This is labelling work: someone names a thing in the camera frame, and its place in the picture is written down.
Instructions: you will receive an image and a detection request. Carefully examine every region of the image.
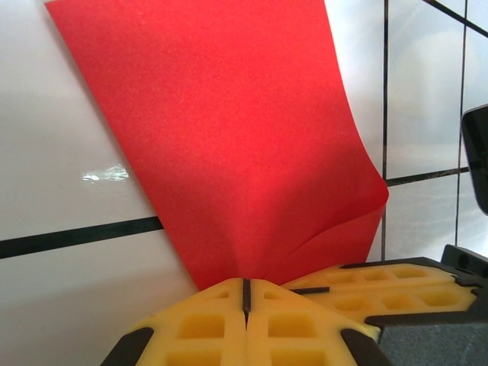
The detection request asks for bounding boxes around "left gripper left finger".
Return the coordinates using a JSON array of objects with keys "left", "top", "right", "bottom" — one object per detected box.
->
[{"left": 99, "top": 277, "right": 248, "bottom": 366}]

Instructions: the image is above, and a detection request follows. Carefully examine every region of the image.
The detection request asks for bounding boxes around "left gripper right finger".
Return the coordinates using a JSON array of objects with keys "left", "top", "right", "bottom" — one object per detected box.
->
[{"left": 246, "top": 277, "right": 394, "bottom": 366}]

